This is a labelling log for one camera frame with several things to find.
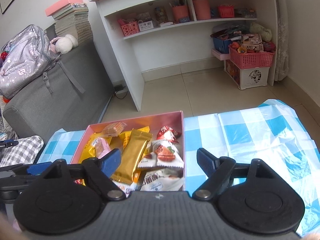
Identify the large red snack pack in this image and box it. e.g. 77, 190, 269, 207
74, 179, 86, 186

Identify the yellow snack pack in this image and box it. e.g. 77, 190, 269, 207
78, 133, 104, 163
118, 126, 150, 149

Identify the pink rice cracker pack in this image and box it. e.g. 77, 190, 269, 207
94, 138, 111, 159

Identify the lotus chip orange pack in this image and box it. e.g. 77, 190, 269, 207
112, 172, 142, 197

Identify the wafer biscuit clear pack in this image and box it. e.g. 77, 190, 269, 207
101, 121, 127, 137

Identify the gold bar wrapper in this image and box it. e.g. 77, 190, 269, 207
111, 131, 152, 185

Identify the white nut snack pack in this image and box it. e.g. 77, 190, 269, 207
140, 168, 184, 192

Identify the white pecan snack pack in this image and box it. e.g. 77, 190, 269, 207
137, 139, 184, 169

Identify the small red snack pack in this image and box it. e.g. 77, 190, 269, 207
156, 126, 182, 144

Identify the grey checkered cushion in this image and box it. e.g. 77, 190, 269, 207
1, 135, 44, 167

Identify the pink lined cardboard box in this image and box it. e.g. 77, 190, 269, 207
71, 112, 184, 193

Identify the grey sofa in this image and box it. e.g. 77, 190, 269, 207
2, 22, 116, 140

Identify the blue checkered tablecloth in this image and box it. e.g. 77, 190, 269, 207
37, 99, 320, 238

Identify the power strip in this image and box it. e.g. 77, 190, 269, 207
114, 84, 127, 94

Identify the white storage box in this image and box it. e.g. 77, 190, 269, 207
224, 60, 269, 90

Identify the silver grey backpack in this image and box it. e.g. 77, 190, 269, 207
1, 24, 60, 99

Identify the pink plastic basket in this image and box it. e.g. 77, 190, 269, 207
228, 45, 274, 69

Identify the blue storage bin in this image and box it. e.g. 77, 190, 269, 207
213, 37, 233, 54

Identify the white plush toy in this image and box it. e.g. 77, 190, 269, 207
50, 34, 79, 54

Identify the small pink shelf basket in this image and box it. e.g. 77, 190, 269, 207
117, 18, 140, 37

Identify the stack of books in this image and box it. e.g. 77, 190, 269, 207
45, 0, 93, 44

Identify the small red basket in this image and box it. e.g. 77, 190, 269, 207
217, 5, 235, 18

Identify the pink pen cup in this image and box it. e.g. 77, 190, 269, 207
171, 5, 189, 22

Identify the white shelf desk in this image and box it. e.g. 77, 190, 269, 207
89, 0, 278, 110

